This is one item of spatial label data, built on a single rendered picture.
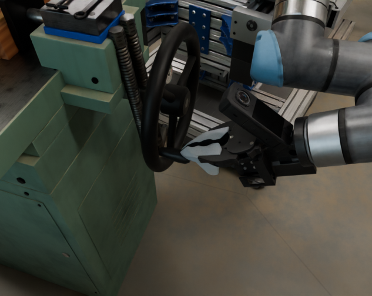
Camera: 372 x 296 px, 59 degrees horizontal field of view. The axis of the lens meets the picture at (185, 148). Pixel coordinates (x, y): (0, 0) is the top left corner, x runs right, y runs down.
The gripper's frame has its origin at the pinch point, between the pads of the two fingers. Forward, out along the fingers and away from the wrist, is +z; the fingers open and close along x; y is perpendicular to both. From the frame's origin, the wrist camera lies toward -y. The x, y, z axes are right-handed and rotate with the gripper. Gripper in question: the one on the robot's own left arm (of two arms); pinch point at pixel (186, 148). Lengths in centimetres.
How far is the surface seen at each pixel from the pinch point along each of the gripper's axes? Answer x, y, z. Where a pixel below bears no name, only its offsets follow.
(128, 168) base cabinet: 16.5, 19.8, 38.1
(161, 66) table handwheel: 4.7, -13.3, -1.3
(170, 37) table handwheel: 10.2, -15.0, -1.8
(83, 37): 4.2, -22.0, 8.0
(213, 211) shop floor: 37, 71, 40
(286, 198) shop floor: 52, 85, 15
